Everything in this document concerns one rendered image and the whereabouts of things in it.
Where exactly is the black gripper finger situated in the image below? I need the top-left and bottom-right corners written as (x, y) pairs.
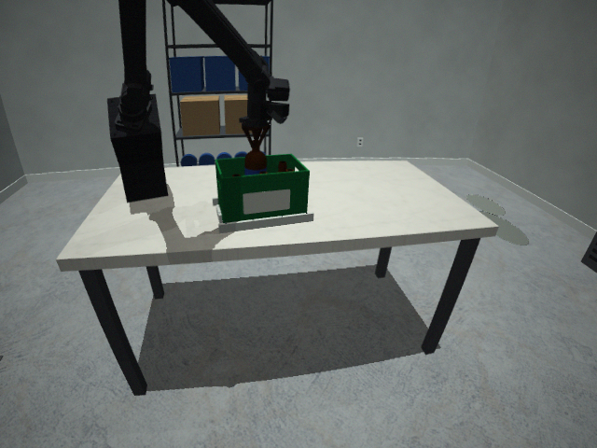
top-left (252, 125), bottom-right (270, 144)
top-left (242, 126), bottom-right (262, 148)

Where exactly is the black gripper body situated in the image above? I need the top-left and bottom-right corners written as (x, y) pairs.
top-left (240, 100), bottom-right (272, 128)

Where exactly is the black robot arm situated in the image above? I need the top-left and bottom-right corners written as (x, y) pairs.
top-left (115, 0), bottom-right (290, 133)

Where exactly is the green crate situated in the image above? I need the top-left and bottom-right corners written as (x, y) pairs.
top-left (215, 154), bottom-right (310, 223)

